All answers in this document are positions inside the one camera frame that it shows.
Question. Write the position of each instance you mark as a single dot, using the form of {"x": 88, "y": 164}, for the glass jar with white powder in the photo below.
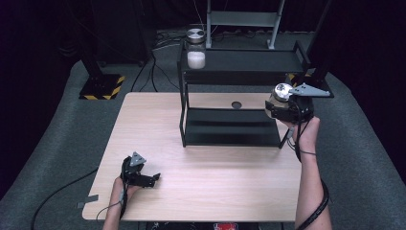
{"x": 196, "y": 59}

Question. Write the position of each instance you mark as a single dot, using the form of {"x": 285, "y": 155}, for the grey tape strip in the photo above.
{"x": 87, "y": 201}

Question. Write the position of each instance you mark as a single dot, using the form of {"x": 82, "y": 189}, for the red and dark object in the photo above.
{"x": 226, "y": 226}

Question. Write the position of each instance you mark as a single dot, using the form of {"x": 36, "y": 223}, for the grey metal stand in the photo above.
{"x": 244, "y": 18}

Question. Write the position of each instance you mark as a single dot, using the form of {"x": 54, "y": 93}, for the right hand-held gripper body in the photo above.
{"x": 303, "y": 108}

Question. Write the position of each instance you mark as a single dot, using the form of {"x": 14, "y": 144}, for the black stand with striped base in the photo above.
{"x": 100, "y": 86}
{"x": 319, "y": 76}

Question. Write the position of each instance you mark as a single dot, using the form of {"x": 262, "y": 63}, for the person's right hand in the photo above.
{"x": 308, "y": 135}

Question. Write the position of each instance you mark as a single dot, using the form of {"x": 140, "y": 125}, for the black two-tier metal rack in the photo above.
{"x": 233, "y": 127}

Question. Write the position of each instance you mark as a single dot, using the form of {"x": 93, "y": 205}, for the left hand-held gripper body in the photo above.
{"x": 135, "y": 174}

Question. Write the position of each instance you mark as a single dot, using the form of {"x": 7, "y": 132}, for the glass jar with beige powder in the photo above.
{"x": 281, "y": 91}

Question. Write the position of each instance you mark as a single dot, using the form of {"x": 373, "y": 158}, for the person's left hand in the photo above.
{"x": 118, "y": 191}

